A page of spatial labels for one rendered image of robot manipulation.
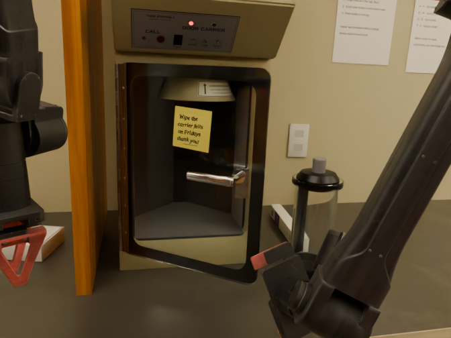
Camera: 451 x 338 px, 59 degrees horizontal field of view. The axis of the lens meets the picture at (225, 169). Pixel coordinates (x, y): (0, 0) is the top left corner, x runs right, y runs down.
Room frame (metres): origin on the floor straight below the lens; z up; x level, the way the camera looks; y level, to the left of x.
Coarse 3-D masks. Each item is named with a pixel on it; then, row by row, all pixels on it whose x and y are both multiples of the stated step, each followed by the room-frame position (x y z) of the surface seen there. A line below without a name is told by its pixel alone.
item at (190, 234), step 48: (144, 96) 0.77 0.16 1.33; (192, 96) 0.73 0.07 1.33; (240, 96) 0.69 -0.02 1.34; (144, 144) 0.77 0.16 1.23; (240, 144) 0.69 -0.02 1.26; (144, 192) 0.77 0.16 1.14; (192, 192) 0.73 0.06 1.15; (240, 192) 0.69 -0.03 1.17; (144, 240) 0.77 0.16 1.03; (192, 240) 0.73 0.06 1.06; (240, 240) 0.69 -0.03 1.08
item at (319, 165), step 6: (318, 162) 0.82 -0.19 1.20; (324, 162) 0.82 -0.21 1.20; (306, 168) 0.86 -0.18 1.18; (312, 168) 0.83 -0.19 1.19; (318, 168) 0.82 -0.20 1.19; (324, 168) 0.82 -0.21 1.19; (300, 174) 0.82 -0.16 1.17; (306, 174) 0.81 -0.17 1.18; (312, 174) 0.81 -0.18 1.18; (318, 174) 0.81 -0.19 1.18; (324, 174) 0.81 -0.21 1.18; (330, 174) 0.81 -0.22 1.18; (336, 174) 0.82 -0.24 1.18; (306, 180) 0.80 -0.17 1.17; (312, 180) 0.79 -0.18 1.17; (318, 180) 0.79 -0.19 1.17; (324, 180) 0.79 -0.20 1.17; (330, 180) 0.79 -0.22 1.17; (336, 180) 0.80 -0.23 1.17
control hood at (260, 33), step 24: (120, 0) 0.71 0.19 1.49; (144, 0) 0.72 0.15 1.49; (168, 0) 0.72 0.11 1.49; (192, 0) 0.73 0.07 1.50; (216, 0) 0.74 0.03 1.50; (240, 0) 0.74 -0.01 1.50; (264, 0) 0.75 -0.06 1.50; (288, 0) 0.77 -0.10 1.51; (120, 24) 0.74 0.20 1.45; (240, 24) 0.78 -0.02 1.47; (264, 24) 0.79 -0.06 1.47; (120, 48) 0.78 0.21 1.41; (144, 48) 0.79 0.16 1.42; (240, 48) 0.82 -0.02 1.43; (264, 48) 0.83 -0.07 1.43
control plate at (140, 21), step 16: (144, 16) 0.74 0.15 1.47; (160, 16) 0.74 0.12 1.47; (176, 16) 0.75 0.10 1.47; (192, 16) 0.75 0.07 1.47; (208, 16) 0.75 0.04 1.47; (224, 16) 0.76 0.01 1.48; (144, 32) 0.76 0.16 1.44; (160, 32) 0.77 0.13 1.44; (176, 32) 0.77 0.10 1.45; (192, 32) 0.78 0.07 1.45; (208, 32) 0.78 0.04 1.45; (224, 32) 0.79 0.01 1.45; (160, 48) 0.79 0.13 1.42; (176, 48) 0.80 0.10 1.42; (192, 48) 0.80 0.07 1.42; (208, 48) 0.81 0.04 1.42; (224, 48) 0.81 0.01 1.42
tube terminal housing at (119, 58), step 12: (120, 60) 0.81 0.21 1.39; (132, 60) 0.81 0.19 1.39; (144, 60) 0.82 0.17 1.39; (156, 60) 0.82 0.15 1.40; (168, 60) 0.83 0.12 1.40; (180, 60) 0.83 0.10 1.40; (192, 60) 0.84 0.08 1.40; (204, 60) 0.85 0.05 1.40; (216, 60) 0.85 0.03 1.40; (228, 60) 0.86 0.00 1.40; (240, 60) 0.86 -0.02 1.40; (252, 60) 0.87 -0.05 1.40; (264, 60) 0.87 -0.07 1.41; (120, 252) 0.81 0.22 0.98; (120, 264) 0.81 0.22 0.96; (132, 264) 0.81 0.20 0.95; (144, 264) 0.82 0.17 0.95; (156, 264) 0.82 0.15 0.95
